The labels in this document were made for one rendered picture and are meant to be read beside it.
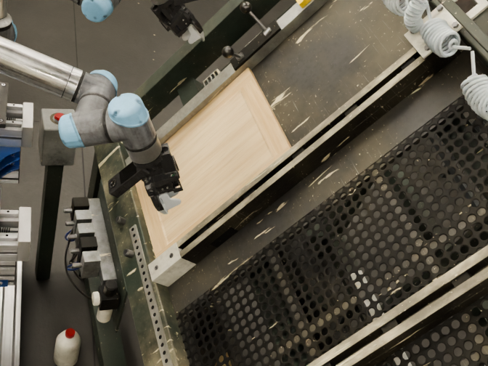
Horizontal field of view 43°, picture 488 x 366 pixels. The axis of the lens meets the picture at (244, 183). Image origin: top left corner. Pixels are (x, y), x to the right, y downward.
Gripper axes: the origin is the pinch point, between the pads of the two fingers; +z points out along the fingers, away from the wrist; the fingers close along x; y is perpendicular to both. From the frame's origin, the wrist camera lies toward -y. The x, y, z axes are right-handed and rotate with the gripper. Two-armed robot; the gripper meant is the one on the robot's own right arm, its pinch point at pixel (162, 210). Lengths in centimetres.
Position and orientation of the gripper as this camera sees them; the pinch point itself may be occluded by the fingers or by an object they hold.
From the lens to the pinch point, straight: 157.2
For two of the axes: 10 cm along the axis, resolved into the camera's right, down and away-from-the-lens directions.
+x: -2.1, -7.1, 6.7
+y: 9.6, -2.8, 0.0
